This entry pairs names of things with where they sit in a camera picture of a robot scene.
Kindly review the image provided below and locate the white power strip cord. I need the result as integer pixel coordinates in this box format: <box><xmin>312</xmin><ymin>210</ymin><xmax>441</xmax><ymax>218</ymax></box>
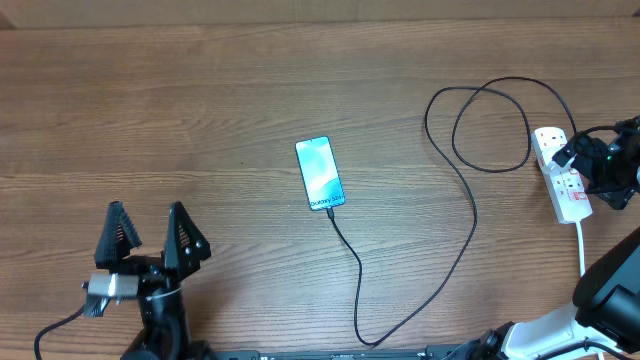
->
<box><xmin>574</xmin><ymin>221</ymin><xmax>588</xmax><ymax>279</ymax></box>

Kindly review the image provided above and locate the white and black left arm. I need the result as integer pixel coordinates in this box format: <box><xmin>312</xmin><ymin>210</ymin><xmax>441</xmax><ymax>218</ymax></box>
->
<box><xmin>84</xmin><ymin>201</ymin><xmax>211</xmax><ymax>359</ymax></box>

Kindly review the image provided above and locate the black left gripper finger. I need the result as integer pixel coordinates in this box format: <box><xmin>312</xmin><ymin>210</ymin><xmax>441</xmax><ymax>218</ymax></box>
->
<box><xmin>162</xmin><ymin>202</ymin><xmax>211</xmax><ymax>280</ymax></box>
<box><xmin>94</xmin><ymin>201</ymin><xmax>142</xmax><ymax>269</ymax></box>

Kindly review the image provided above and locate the blue smartphone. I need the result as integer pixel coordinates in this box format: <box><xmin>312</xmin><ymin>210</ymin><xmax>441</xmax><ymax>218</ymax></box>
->
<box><xmin>295</xmin><ymin>136</ymin><xmax>346</xmax><ymax>211</ymax></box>

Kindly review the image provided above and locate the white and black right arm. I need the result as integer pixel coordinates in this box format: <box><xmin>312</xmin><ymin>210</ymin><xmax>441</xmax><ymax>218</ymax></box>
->
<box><xmin>448</xmin><ymin>118</ymin><xmax>639</xmax><ymax>359</ymax></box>

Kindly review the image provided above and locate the white power strip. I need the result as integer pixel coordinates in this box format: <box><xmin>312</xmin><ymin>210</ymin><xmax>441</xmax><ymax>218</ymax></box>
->
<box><xmin>531</xmin><ymin>127</ymin><xmax>593</xmax><ymax>224</ymax></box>

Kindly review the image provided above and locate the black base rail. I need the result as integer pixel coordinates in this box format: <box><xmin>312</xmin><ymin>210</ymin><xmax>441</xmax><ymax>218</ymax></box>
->
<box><xmin>204</xmin><ymin>340</ymin><xmax>479</xmax><ymax>360</ymax></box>

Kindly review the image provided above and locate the black charger cable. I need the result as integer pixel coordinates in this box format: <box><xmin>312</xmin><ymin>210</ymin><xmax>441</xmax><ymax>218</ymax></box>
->
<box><xmin>325</xmin><ymin>76</ymin><xmax>580</xmax><ymax>348</ymax></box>

